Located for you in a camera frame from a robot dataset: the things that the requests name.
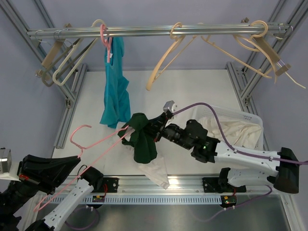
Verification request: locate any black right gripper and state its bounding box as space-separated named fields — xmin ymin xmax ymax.
xmin=138 ymin=112 xmax=193 ymax=150

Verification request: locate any thin pink wire hanger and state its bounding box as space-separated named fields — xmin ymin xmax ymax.
xmin=33 ymin=124 xmax=134 ymax=213

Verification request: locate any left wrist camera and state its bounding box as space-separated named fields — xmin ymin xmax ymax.
xmin=0 ymin=148 xmax=19 ymax=181

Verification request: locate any tan clip hanger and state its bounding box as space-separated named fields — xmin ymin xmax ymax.
xmin=37 ymin=30 xmax=76 ymax=87
xmin=234 ymin=20 xmax=306 ymax=89

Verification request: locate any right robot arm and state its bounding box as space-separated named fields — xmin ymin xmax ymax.
xmin=145 ymin=113 xmax=299 ymax=194

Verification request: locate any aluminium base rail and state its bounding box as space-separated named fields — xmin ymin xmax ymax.
xmin=30 ymin=175 xmax=292 ymax=194

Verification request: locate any cream white t shirt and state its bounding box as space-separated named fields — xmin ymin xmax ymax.
xmin=122 ymin=115 xmax=262 ymax=190

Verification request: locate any dark green t shirt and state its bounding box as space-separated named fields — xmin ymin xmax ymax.
xmin=117 ymin=113 xmax=157 ymax=164

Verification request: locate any tan clip hanger left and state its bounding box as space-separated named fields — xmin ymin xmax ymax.
xmin=37 ymin=30 xmax=76 ymax=87

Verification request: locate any cream rounded hanger left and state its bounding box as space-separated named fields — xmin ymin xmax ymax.
xmin=51 ymin=19 xmax=106 ymax=86

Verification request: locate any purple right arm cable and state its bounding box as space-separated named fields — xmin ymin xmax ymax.
xmin=173 ymin=102 xmax=308 ymax=166

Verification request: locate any beige plastic hanger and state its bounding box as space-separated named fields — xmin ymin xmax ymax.
xmin=146 ymin=22 xmax=197 ymax=91

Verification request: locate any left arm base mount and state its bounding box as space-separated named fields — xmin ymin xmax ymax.
xmin=92 ymin=177 xmax=119 ymax=193

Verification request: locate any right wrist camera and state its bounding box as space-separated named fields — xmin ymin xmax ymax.
xmin=163 ymin=100 xmax=177 ymax=119

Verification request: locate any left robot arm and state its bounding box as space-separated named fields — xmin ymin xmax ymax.
xmin=0 ymin=155 xmax=103 ymax=231

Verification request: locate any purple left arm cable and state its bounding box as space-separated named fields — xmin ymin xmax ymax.
xmin=64 ymin=205 xmax=100 ymax=231

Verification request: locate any beige hanger right thick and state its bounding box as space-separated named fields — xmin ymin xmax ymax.
xmin=232 ymin=20 xmax=280 ymax=84

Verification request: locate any silver hanging rail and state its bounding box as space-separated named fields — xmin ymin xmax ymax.
xmin=27 ymin=22 xmax=291 ymax=40

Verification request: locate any aluminium frame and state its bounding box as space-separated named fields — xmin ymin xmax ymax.
xmin=0 ymin=0 xmax=308 ymax=231

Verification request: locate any tan clip hanger right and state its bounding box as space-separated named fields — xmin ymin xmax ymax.
xmin=234 ymin=20 xmax=306 ymax=89

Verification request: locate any teal blue t shirt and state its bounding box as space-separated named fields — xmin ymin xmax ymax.
xmin=100 ymin=37 xmax=131 ymax=128

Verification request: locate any thick pink plastic hanger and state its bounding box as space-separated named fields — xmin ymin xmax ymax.
xmin=100 ymin=24 xmax=113 ymax=63

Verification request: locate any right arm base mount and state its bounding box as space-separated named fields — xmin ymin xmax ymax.
xmin=202 ymin=177 xmax=247 ymax=193

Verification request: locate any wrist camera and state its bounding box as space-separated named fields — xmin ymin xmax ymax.
xmin=163 ymin=100 xmax=177 ymax=119
xmin=0 ymin=148 xmax=19 ymax=181

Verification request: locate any white plastic basket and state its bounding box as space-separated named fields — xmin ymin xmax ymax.
xmin=192 ymin=105 xmax=263 ymax=150

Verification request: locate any beige hanger right thin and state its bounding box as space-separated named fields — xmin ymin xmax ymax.
xmin=201 ymin=20 xmax=273 ymax=79

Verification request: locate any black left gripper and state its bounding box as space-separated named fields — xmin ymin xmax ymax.
xmin=0 ymin=154 xmax=80 ymax=217

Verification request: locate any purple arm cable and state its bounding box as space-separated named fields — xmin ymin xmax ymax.
xmin=173 ymin=102 xmax=308 ymax=166
xmin=64 ymin=205 xmax=100 ymax=231

